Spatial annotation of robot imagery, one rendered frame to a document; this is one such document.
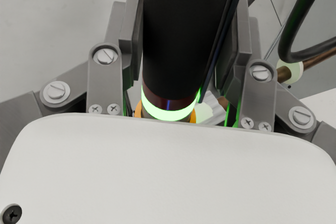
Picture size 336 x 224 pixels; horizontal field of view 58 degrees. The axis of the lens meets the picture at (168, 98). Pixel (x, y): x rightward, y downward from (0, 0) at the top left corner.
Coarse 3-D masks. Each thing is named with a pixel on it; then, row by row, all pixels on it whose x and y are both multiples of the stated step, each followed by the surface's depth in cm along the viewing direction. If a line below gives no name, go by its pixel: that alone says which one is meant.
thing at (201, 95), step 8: (232, 0) 11; (224, 8) 13; (232, 8) 12; (224, 16) 12; (232, 16) 12; (224, 24) 13; (224, 32) 13; (216, 40) 14; (216, 48) 14; (216, 56) 14; (208, 64) 15; (208, 72) 15; (208, 80) 16; (200, 88) 17; (200, 96) 17
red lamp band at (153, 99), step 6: (144, 84) 16; (144, 90) 17; (198, 90) 17; (150, 96) 16; (156, 96) 16; (192, 96) 16; (150, 102) 17; (156, 102) 17; (162, 102) 16; (168, 102) 16; (174, 102) 16; (180, 102) 16; (186, 102) 17; (162, 108) 17; (168, 108) 17; (174, 108) 17; (180, 108) 17
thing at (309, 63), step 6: (324, 54) 29; (330, 54) 29; (306, 60) 28; (312, 60) 29; (318, 60) 29; (324, 60) 30; (282, 66) 28; (306, 66) 28; (312, 66) 29; (282, 72) 27; (288, 72) 28; (282, 78) 27; (288, 78) 28; (222, 96) 26; (222, 102) 25
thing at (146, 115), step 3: (141, 99) 19; (141, 102) 19; (141, 105) 19; (141, 108) 20; (144, 108) 18; (144, 111) 19; (144, 114) 19; (147, 114) 19; (189, 114) 19; (144, 117) 19; (147, 117) 19; (150, 117) 18; (153, 117) 18; (186, 117) 19; (189, 117) 20; (177, 120) 18; (180, 120) 18; (183, 120) 19; (186, 120) 19
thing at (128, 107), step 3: (126, 90) 69; (126, 93) 68; (126, 96) 68; (126, 99) 69; (126, 102) 69; (129, 102) 67; (126, 105) 69; (129, 105) 66; (126, 108) 70; (129, 108) 66; (126, 111) 72; (129, 111) 67; (126, 114) 73; (129, 114) 67
